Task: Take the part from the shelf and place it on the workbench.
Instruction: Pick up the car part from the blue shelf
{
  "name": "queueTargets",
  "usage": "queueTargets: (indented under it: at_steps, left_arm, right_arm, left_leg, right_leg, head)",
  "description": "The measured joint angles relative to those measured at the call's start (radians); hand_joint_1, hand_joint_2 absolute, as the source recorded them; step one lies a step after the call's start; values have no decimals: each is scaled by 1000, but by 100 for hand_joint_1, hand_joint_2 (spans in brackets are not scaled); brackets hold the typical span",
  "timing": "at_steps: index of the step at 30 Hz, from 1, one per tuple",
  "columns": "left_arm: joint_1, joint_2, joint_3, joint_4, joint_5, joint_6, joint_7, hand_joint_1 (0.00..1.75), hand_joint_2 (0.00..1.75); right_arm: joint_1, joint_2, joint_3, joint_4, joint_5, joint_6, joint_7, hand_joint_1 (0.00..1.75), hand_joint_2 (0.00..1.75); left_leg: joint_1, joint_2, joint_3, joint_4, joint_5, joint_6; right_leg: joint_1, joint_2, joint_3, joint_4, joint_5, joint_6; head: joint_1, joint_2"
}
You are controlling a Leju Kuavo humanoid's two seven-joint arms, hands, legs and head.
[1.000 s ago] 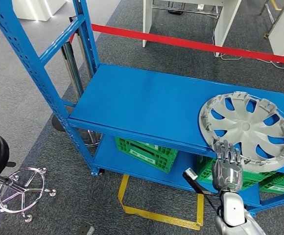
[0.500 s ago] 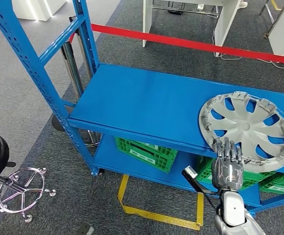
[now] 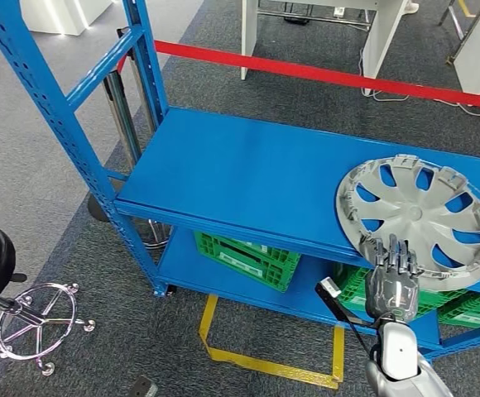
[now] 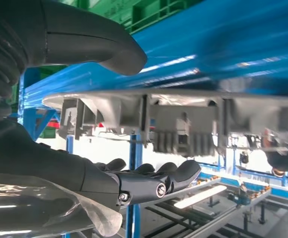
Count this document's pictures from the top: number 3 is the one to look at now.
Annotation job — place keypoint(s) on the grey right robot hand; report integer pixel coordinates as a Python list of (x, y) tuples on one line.
[(391, 296)]

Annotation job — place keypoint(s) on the silver plastic hubcap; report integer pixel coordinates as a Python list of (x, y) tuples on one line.
[(416, 216)]

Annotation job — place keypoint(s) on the blue metal shelf rack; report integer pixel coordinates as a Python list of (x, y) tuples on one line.
[(244, 164)]

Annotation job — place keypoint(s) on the red barrier belt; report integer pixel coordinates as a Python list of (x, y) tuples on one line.
[(306, 71)]

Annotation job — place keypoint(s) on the black round stool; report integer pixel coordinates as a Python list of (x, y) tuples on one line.
[(0, 244)]

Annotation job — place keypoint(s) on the white plinth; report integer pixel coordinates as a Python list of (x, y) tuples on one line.
[(57, 16)]

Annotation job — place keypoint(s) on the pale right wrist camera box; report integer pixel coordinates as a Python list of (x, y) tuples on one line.
[(329, 287)]

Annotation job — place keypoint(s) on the yellow floor tape frame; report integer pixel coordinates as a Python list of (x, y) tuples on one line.
[(264, 366)]

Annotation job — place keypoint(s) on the metal frame bars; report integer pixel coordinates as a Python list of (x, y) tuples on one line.
[(466, 35)]

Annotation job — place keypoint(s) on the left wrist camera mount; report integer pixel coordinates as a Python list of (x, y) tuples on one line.
[(143, 387)]

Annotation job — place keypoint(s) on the chrome stanchion post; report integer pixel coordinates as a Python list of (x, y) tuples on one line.
[(122, 118), (143, 90)]

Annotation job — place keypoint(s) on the black post with flat base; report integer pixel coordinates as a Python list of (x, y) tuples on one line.
[(98, 209)]

